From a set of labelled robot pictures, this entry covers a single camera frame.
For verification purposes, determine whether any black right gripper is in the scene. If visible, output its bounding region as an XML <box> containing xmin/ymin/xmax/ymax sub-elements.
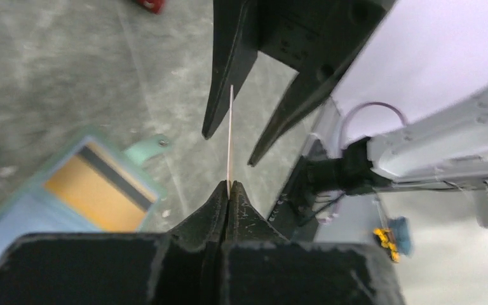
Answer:
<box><xmin>202</xmin><ymin>0</ymin><xmax>394</xmax><ymax>166</ymax></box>

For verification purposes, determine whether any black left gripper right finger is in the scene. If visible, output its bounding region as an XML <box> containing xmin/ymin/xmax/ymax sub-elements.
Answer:
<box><xmin>219</xmin><ymin>180</ymin><xmax>407</xmax><ymax>305</ymax></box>

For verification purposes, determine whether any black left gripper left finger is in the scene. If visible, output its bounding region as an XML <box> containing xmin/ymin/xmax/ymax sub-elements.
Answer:
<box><xmin>0</xmin><ymin>182</ymin><xmax>229</xmax><ymax>304</ymax></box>

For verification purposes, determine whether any green card holder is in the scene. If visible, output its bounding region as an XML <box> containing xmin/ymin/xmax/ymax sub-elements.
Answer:
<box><xmin>0</xmin><ymin>127</ymin><xmax>172</xmax><ymax>256</ymax></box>

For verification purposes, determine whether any orange credit card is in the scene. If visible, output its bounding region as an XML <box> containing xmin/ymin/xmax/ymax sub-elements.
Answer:
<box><xmin>44</xmin><ymin>140</ymin><xmax>159</xmax><ymax>232</ymax></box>

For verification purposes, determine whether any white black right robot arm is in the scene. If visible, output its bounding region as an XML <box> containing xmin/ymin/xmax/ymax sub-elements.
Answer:
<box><xmin>202</xmin><ymin>1</ymin><xmax>488</xmax><ymax>241</ymax></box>

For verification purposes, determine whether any red leather card holder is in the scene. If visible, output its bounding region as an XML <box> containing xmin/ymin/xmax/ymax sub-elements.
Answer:
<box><xmin>135</xmin><ymin>0</ymin><xmax>166</xmax><ymax>15</ymax></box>

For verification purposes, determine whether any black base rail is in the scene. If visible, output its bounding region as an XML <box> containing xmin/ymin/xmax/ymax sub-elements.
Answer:
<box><xmin>268</xmin><ymin>139</ymin><xmax>327</xmax><ymax>241</ymax></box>

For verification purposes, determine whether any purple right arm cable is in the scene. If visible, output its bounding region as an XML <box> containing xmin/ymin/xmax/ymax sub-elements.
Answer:
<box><xmin>337</xmin><ymin>101</ymin><xmax>409</xmax><ymax>148</ymax></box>

